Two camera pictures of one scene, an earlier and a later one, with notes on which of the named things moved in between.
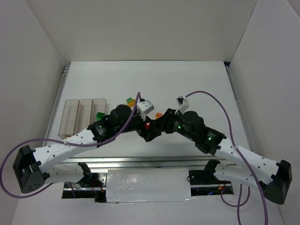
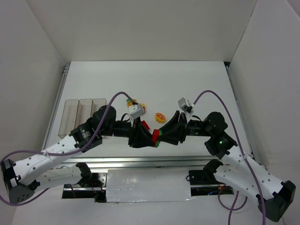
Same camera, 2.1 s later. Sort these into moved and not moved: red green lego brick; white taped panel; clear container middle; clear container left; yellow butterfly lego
Moved: red green lego brick
Not moved: yellow butterfly lego; clear container left; clear container middle; white taped panel
